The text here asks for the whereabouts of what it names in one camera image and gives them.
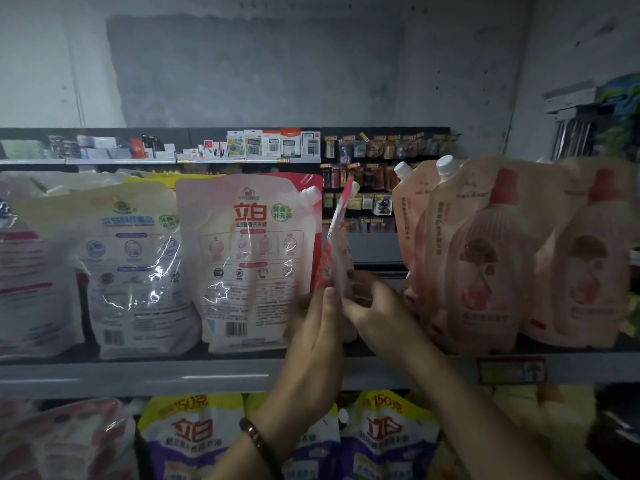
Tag person's left hand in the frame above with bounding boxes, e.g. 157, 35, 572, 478
268, 285, 347, 427

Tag person's right hand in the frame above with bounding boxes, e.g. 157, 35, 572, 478
342, 269, 442, 372

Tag grey metal shelf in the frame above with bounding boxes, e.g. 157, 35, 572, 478
0, 329, 640, 480

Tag small pink white Chaoneng pouches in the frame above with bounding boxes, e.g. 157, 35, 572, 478
0, 397, 138, 480

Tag pink Chaoneng pouch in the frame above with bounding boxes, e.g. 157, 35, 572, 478
0, 199, 87, 362

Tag person's right forearm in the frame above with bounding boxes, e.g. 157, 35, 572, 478
400, 339, 563, 480

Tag dark aisle shelf unit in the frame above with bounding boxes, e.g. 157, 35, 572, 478
543, 73, 640, 168

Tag dark background shelf unit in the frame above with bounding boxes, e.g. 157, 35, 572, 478
0, 125, 463, 236

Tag red-framed price tag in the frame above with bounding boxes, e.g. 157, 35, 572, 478
477, 355, 550, 387

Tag row of small bottles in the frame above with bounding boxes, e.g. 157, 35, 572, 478
320, 131, 463, 235

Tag row of small toiletry boxes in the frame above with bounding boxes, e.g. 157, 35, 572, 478
0, 129, 324, 165

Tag dark beaded bracelet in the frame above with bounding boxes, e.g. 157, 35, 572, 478
238, 415, 284, 480

